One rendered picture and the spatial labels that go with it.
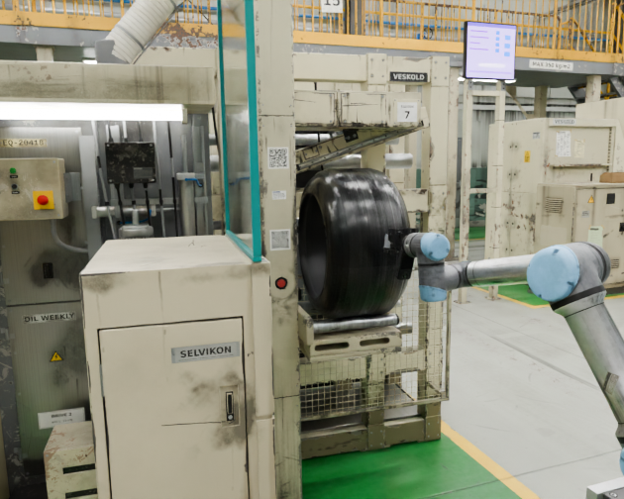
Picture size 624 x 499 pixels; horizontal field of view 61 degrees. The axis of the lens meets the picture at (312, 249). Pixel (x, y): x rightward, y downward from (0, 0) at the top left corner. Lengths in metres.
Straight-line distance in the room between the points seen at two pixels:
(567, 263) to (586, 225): 5.21
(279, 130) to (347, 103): 0.45
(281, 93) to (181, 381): 1.08
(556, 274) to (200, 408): 0.83
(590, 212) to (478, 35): 2.23
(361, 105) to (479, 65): 3.69
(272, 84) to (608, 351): 1.30
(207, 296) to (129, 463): 0.41
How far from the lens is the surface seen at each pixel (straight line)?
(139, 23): 2.20
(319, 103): 2.22
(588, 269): 1.28
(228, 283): 1.19
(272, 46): 1.94
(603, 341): 1.27
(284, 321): 1.98
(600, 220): 6.58
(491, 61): 5.97
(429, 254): 1.48
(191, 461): 1.33
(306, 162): 2.33
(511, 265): 1.50
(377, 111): 2.30
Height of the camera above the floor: 1.48
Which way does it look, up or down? 9 degrees down
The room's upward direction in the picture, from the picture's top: 1 degrees counter-clockwise
